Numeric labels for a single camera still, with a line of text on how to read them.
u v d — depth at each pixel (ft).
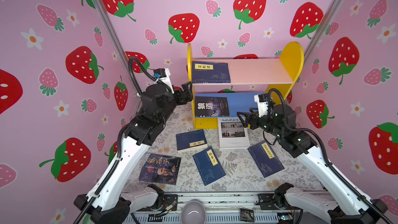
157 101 1.36
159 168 2.75
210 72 2.43
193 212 2.33
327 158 1.44
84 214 1.14
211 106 3.05
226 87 4.01
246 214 2.25
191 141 3.13
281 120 1.57
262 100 1.88
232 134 3.12
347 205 1.28
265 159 2.88
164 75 1.65
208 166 2.82
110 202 1.19
